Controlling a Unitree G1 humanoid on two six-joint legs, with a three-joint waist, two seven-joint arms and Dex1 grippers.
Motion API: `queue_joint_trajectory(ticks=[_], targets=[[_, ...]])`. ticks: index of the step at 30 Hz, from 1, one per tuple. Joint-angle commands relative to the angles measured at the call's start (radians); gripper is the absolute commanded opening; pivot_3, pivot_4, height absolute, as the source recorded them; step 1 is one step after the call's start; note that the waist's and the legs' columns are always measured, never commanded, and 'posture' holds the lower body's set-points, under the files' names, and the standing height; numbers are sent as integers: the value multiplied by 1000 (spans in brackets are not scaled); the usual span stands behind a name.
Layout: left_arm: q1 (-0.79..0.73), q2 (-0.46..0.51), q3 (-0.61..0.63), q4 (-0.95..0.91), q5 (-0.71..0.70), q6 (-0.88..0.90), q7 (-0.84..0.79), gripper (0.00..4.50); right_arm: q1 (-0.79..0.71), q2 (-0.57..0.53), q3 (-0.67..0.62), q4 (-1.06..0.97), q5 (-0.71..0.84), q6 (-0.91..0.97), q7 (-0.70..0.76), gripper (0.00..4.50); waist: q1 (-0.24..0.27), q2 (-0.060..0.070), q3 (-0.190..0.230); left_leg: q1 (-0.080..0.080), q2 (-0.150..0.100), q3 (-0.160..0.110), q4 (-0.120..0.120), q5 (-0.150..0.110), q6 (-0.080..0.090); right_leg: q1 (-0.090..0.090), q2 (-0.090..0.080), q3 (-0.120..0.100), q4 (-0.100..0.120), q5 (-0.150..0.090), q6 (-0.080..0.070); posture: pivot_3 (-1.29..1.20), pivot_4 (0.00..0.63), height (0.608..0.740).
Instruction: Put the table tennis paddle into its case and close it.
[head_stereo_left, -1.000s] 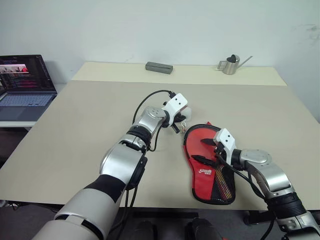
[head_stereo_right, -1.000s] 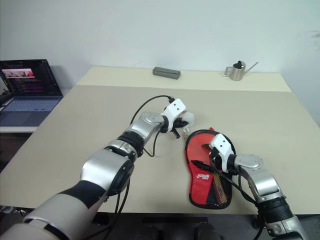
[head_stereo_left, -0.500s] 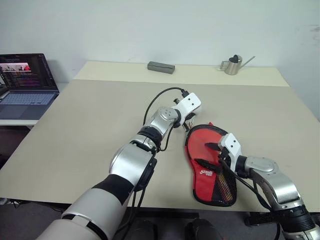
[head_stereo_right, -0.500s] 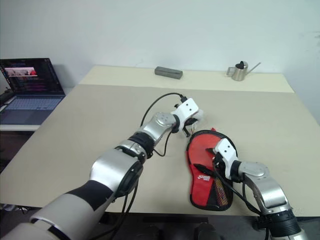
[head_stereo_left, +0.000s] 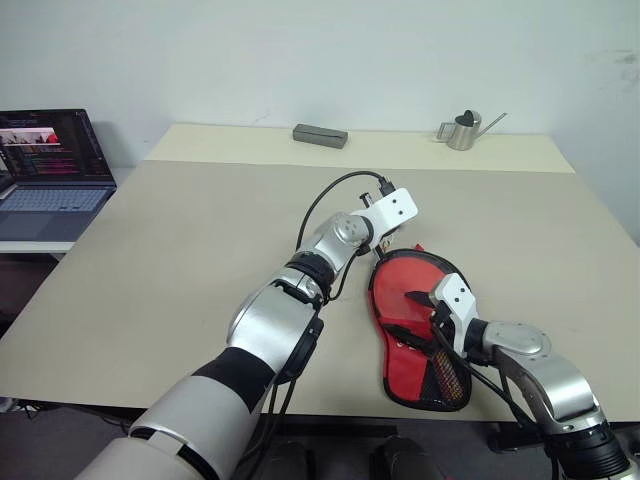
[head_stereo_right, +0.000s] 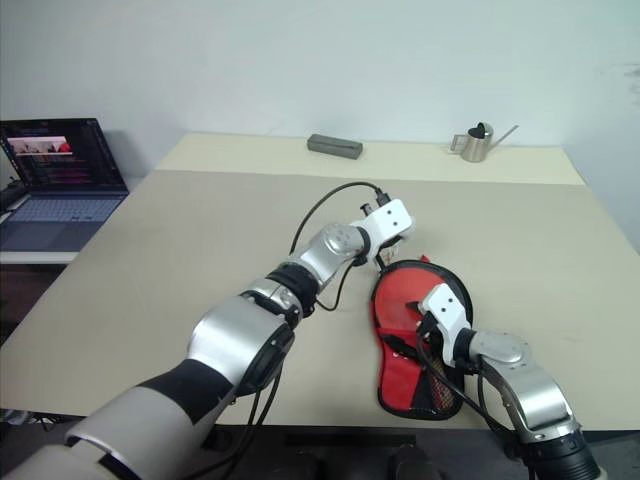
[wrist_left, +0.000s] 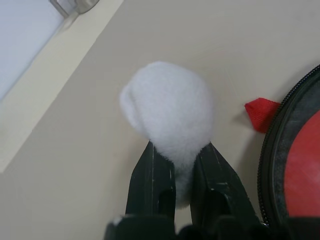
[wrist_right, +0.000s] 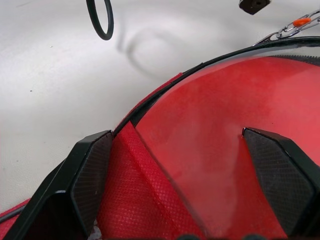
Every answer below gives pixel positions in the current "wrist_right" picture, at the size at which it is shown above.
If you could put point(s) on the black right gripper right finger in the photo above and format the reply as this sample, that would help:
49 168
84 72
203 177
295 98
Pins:
287 180

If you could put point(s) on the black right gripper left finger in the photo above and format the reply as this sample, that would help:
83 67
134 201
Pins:
62 195

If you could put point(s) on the red table tennis paddle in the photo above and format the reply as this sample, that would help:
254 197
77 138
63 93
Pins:
225 112

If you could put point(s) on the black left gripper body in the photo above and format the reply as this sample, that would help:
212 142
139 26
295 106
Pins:
253 6

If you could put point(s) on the black and clear paddle case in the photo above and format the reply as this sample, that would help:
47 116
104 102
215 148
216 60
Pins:
130 200

